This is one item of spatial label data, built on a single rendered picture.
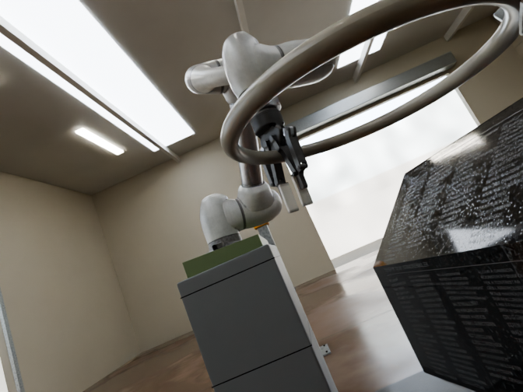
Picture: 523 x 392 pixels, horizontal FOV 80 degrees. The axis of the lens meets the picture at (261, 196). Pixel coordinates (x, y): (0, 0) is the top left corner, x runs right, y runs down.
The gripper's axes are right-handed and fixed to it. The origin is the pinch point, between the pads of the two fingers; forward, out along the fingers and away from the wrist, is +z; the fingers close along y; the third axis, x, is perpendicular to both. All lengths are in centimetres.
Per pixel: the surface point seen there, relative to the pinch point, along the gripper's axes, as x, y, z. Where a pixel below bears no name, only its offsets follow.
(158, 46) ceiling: 133, -295, -300
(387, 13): -17.2, 40.2, -8.1
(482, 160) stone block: 24.5, 27.8, 7.4
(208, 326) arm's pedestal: -3, -69, 29
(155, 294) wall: 143, -730, 21
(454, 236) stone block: 16.3, 20.5, 19.4
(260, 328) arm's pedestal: 11, -57, 36
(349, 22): -19.6, 37.7, -9.0
